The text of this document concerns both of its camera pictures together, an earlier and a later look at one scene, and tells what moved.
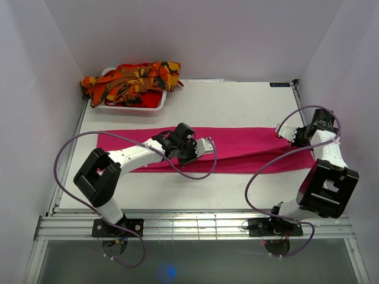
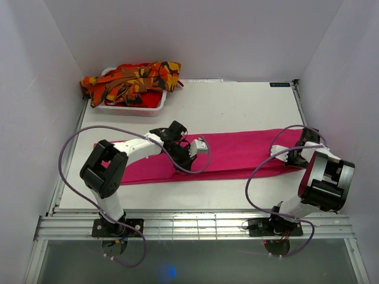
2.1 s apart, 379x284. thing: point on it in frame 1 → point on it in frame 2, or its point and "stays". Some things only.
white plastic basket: [132, 112] stays
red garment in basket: [150, 99] stays
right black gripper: [295, 143] → [304, 165]
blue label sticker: [280, 84] stays
